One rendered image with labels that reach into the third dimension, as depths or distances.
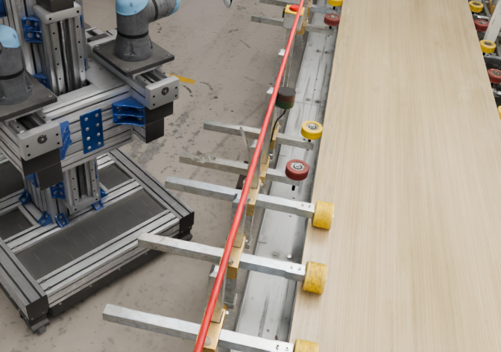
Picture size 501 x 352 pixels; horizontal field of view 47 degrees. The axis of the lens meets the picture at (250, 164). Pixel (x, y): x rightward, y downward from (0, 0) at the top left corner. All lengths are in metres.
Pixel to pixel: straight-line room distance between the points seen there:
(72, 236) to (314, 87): 1.38
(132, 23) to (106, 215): 0.99
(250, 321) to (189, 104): 2.23
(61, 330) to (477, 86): 2.08
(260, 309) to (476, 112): 1.24
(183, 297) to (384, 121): 1.19
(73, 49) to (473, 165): 1.51
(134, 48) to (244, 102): 1.81
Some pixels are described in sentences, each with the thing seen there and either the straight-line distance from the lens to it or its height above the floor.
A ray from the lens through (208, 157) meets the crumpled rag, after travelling 2.01.
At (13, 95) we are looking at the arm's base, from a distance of 2.00.
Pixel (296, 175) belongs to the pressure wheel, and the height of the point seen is 0.90.
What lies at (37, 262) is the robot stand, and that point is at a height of 0.21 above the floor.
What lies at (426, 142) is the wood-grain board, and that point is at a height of 0.90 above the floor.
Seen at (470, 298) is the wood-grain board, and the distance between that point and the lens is 1.75.
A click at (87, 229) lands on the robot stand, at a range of 2.70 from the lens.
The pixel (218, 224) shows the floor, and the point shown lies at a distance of 3.00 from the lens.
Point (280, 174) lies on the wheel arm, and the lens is 2.00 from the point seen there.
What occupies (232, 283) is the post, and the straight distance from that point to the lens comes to 1.70.
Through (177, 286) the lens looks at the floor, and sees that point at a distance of 2.73.
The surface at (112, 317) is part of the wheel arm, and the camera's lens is 1.46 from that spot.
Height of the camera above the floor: 2.14
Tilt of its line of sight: 39 degrees down
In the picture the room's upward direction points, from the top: 7 degrees clockwise
